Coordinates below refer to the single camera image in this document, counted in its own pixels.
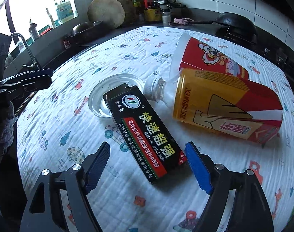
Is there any yellow sauce tin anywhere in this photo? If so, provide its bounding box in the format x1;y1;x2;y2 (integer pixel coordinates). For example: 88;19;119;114
144;8;162;22

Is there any white plastic lid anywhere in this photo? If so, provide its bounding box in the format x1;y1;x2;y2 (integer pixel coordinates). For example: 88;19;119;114
88;73;144;118

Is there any pink dish cloth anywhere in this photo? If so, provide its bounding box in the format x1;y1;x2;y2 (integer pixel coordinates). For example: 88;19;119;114
174;18;194;25

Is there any detergent bottle on windowsill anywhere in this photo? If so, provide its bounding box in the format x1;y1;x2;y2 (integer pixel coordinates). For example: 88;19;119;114
55;0;74;25

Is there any steel bowl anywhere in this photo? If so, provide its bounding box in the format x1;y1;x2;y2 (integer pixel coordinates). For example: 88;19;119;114
65;21;104;44

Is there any black gas stove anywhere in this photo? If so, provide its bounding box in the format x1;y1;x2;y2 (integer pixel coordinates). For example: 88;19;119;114
255;42;294;88

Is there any chrome sink faucet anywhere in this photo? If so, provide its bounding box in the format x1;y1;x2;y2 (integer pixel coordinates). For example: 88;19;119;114
10;32;41;71

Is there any yellow red labelled bottle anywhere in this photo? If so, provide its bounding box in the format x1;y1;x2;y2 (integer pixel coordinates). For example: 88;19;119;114
143;68;284;143

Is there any red cartoon plastic cup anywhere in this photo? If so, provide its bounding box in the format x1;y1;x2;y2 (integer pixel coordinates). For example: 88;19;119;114
169;32;249;80

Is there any black glue box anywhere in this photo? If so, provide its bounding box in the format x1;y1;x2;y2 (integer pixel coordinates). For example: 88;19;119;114
106;86;187;184

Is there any round wooden chopping block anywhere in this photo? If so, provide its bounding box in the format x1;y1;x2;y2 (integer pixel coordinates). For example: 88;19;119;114
87;0;136;29

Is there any black wok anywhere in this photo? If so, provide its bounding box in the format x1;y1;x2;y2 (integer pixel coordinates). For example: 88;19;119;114
168;11;258;45

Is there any white printed tablecloth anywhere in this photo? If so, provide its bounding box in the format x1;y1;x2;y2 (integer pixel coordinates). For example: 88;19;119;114
16;25;294;232

